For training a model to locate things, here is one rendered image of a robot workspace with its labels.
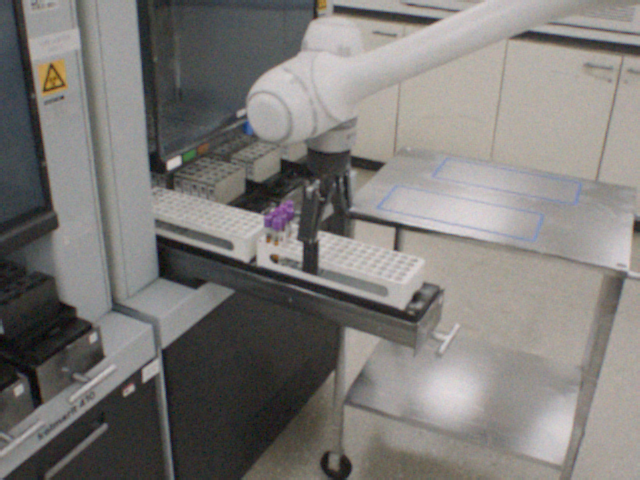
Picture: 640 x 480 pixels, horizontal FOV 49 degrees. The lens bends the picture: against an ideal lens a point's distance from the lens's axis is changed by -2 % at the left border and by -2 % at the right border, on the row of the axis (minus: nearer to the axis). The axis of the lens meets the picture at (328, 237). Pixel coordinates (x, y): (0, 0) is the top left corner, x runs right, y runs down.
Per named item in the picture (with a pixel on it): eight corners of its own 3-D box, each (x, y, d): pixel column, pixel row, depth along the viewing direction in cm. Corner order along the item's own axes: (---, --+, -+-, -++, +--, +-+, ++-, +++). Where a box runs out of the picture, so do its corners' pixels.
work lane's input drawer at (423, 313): (110, 258, 150) (106, 220, 145) (153, 233, 161) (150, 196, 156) (437, 368, 121) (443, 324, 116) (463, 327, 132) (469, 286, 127)
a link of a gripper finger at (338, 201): (318, 176, 125) (321, 170, 126) (331, 213, 134) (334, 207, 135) (338, 181, 124) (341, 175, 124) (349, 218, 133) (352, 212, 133)
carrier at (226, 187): (238, 190, 162) (237, 165, 159) (245, 191, 161) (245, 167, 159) (208, 208, 153) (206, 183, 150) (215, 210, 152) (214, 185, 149)
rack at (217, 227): (126, 230, 147) (124, 203, 144) (158, 212, 154) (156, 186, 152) (247, 268, 135) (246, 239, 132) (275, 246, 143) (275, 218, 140)
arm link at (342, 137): (366, 111, 120) (364, 144, 123) (319, 101, 124) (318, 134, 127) (342, 126, 113) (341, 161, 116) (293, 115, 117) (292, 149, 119)
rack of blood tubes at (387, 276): (255, 270, 134) (255, 241, 131) (282, 249, 142) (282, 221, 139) (402, 316, 122) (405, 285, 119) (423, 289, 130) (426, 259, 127)
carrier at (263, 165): (273, 168, 174) (273, 145, 172) (280, 170, 174) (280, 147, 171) (246, 184, 165) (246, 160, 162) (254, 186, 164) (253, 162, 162)
